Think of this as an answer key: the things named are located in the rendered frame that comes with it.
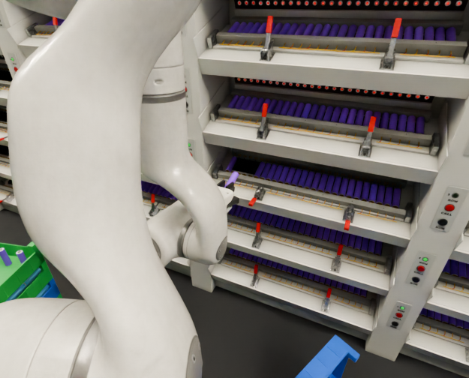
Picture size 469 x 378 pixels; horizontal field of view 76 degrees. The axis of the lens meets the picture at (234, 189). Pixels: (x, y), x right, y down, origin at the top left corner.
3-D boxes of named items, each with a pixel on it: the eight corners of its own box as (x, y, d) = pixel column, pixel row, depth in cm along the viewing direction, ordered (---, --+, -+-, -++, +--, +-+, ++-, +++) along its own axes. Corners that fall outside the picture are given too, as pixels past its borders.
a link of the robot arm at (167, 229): (208, 206, 59) (169, 195, 63) (169, 238, 48) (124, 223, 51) (207, 241, 63) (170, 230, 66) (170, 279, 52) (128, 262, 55)
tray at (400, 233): (405, 247, 81) (417, 229, 74) (208, 197, 102) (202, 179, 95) (410, 191, 92) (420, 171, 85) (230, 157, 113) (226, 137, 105)
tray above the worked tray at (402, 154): (431, 184, 71) (457, 141, 60) (205, 142, 91) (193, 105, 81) (433, 129, 81) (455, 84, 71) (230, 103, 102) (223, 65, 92)
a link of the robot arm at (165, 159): (237, 91, 44) (233, 249, 59) (148, 81, 50) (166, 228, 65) (208, 105, 37) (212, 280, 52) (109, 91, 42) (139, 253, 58)
